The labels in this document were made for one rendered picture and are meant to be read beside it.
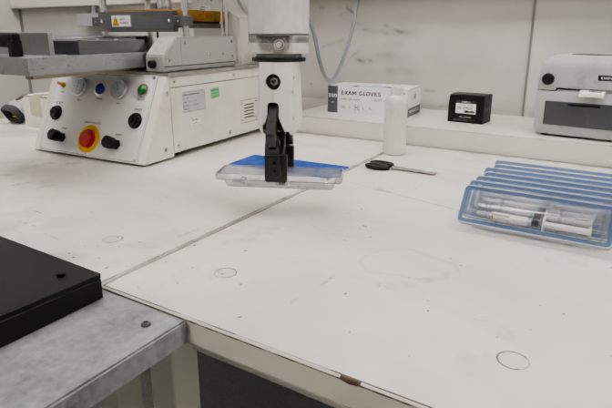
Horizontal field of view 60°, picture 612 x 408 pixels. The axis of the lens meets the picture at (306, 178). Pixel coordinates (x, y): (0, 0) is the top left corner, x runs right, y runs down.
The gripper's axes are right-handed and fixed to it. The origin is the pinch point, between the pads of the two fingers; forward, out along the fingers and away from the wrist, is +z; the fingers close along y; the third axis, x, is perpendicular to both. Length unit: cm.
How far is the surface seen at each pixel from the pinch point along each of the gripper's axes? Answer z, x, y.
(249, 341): 7.4, -3.3, -34.5
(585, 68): -12, -55, 40
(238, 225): 7.3, 4.9, -6.6
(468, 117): 1, -36, 57
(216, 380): 82, 31, 58
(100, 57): -14.0, 38.0, 21.7
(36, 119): 5, 80, 61
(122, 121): -0.9, 38.2, 28.5
